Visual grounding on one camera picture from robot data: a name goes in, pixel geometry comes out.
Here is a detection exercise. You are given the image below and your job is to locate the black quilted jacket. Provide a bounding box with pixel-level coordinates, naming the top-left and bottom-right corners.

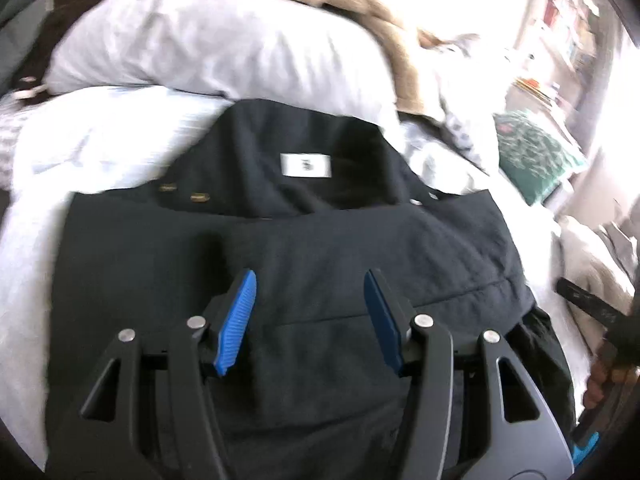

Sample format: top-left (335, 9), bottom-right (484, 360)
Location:
top-left (46, 100), bottom-right (575, 479)

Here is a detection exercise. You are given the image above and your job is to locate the person's right hand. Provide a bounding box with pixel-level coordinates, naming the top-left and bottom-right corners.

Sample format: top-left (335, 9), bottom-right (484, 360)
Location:
top-left (582, 342), bottom-right (639, 410)

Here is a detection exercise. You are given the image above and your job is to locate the beige folded towel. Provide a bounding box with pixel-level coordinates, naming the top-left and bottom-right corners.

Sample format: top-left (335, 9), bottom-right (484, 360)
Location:
top-left (556, 213), bottom-right (639, 356)

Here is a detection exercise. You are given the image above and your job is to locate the green leaf-pattern cushion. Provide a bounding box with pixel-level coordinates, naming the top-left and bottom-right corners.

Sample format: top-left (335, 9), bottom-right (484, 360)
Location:
top-left (494, 110), bottom-right (585, 206)

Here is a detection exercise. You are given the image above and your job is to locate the white patterned pillow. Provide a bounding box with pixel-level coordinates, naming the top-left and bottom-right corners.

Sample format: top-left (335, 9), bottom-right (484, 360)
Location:
top-left (400, 35), bottom-right (499, 195)

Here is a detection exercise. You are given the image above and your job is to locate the white bookshelf with books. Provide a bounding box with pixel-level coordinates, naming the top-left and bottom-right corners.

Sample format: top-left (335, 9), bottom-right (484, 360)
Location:
top-left (513, 0), bottom-right (608, 128)

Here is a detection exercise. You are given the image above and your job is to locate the white grid bed cover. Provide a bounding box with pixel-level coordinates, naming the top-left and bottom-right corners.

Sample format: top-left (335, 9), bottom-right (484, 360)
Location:
top-left (1, 87), bottom-right (591, 467)

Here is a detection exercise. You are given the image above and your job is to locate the grey checkered cloth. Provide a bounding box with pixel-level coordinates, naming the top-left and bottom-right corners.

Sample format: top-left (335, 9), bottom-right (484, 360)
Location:
top-left (0, 100), bottom-right (28, 191)

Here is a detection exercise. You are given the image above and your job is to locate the light grey pillow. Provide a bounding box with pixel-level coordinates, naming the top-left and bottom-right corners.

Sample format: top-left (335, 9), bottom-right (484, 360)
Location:
top-left (44, 0), bottom-right (397, 127)

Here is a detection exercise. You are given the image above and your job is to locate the dark grey padded garment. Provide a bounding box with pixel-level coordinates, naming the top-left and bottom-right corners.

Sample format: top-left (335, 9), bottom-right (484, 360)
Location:
top-left (1, 0), bottom-right (52, 96)

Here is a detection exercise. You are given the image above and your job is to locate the dark brown garment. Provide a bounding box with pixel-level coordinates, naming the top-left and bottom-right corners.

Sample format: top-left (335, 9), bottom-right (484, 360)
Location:
top-left (10, 0), bottom-right (103, 106)

